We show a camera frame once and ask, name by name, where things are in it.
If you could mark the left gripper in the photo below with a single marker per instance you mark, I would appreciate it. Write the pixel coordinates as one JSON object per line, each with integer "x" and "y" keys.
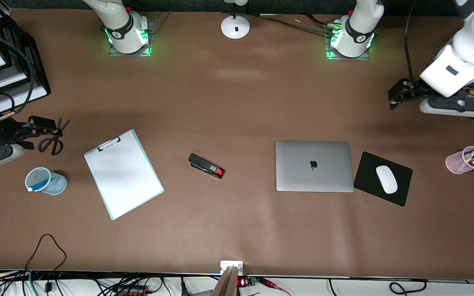
{"x": 412, "y": 89}

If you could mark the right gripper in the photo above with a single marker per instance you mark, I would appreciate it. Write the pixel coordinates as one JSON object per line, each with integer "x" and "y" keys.
{"x": 2, "y": 130}

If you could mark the blue marker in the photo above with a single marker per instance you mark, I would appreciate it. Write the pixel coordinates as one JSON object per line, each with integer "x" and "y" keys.
{"x": 39, "y": 184}

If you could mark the silver laptop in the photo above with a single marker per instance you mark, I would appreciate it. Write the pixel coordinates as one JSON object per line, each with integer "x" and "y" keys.
{"x": 314, "y": 166}

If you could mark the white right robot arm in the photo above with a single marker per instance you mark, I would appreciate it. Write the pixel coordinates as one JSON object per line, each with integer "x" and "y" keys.
{"x": 121, "y": 24}

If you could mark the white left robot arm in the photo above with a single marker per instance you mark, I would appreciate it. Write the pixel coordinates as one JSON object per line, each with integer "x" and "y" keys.
{"x": 471, "y": 49}

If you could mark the black blue scissors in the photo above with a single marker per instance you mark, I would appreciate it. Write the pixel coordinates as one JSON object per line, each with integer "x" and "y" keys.
{"x": 57, "y": 146}

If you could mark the light blue mesh cup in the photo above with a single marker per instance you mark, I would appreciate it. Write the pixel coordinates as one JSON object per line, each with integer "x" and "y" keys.
{"x": 58, "y": 184}

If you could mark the black document tray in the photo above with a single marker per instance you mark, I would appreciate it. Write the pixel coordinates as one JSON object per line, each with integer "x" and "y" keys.
{"x": 35, "y": 70}

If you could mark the pink translucent pen cup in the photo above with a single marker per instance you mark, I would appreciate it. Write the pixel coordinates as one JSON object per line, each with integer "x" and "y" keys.
{"x": 455, "y": 162}

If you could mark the white computer mouse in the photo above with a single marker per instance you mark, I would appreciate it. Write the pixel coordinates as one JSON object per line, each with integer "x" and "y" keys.
{"x": 386, "y": 179}

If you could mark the black mouse pad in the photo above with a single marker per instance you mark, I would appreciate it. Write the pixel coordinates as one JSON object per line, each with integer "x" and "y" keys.
{"x": 368, "y": 176}

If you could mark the light green clipboard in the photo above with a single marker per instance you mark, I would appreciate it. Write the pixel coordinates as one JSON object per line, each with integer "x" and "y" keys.
{"x": 113, "y": 216}

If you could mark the white paper sheet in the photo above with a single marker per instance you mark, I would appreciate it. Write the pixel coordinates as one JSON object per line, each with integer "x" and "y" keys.
{"x": 134, "y": 189}

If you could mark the black stapler red end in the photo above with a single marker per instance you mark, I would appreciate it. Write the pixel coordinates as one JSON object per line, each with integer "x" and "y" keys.
{"x": 204, "y": 164}

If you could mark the white lamp base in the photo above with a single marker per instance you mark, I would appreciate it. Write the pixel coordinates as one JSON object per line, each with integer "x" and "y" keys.
{"x": 235, "y": 26}

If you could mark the circuit board red display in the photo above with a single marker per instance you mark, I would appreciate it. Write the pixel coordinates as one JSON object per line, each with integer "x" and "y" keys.
{"x": 247, "y": 281}

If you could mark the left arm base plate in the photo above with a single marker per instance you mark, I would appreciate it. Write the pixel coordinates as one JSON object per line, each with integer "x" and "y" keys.
{"x": 327, "y": 45}

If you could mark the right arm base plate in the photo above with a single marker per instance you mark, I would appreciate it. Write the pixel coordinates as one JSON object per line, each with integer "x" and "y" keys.
{"x": 151, "y": 33}

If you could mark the camera mount post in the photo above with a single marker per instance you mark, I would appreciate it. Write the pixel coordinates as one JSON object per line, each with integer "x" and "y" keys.
{"x": 231, "y": 279}

